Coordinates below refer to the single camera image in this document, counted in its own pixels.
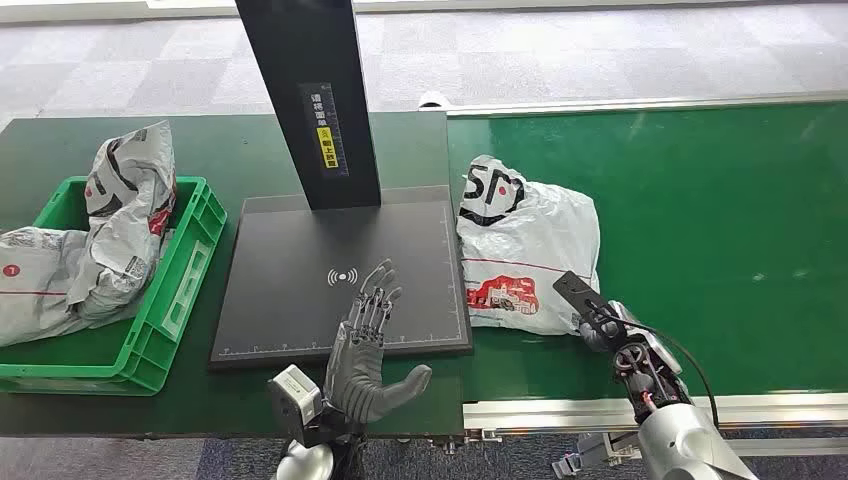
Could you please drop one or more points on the black scale column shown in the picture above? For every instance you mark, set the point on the black scale column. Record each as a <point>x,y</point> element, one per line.
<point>298,53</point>

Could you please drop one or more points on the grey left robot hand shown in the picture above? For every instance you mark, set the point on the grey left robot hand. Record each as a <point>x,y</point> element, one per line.
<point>354,378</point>

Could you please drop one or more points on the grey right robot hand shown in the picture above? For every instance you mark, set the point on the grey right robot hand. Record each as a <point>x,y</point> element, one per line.
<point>576,293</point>

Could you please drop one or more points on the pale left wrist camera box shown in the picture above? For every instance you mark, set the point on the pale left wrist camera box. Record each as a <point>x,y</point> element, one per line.
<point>295,397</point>

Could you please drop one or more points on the crumpled grey package with logo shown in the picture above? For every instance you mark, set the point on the crumpled grey package with logo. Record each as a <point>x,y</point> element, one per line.
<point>126,218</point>

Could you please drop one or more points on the aluminium conveyor side rail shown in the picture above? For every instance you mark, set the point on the aluminium conveyor side rail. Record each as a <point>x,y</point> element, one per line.
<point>530,414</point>
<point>596,106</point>

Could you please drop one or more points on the green plastic basket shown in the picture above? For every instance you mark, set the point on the green plastic basket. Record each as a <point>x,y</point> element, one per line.
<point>192,265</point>

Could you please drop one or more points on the black weighing platform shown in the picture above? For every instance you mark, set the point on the black weighing platform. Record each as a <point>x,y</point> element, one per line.
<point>298,311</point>

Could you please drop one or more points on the grey metal bracket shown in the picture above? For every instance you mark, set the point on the grey metal bracket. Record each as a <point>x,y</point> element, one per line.
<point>596,452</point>

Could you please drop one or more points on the aluminium lower frame rail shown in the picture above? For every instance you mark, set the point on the aluminium lower frame rail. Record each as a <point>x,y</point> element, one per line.
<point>795,447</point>

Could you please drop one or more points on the green conveyor belt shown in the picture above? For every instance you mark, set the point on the green conveyor belt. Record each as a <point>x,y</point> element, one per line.
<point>696,199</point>

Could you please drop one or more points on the small metal mounting clip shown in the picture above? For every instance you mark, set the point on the small metal mounting clip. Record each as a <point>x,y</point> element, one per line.
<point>484,436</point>

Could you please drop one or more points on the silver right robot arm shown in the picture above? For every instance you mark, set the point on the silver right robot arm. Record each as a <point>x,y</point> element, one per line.
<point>682,444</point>

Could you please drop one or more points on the white package with red print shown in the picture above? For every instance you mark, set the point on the white package with red print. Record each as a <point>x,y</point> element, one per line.
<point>530,232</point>

